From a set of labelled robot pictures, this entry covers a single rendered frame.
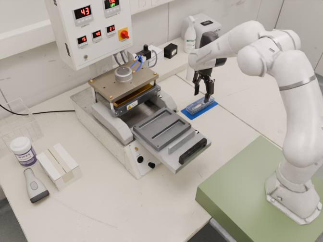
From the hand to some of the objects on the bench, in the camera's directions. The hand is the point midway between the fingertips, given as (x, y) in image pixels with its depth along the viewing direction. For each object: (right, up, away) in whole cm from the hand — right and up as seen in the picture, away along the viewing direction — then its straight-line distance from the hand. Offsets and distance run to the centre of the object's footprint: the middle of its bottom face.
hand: (201, 94), depth 158 cm
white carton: (-33, +24, +31) cm, 52 cm away
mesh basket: (-104, -24, -11) cm, 107 cm away
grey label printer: (+6, +46, +52) cm, 70 cm away
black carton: (-17, +32, +38) cm, 53 cm away
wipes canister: (-88, -35, -22) cm, 98 cm away
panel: (-21, -35, -22) cm, 46 cm away
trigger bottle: (-3, +36, +43) cm, 56 cm away
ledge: (-17, +29, +42) cm, 53 cm away
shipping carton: (-71, -40, -26) cm, 86 cm away
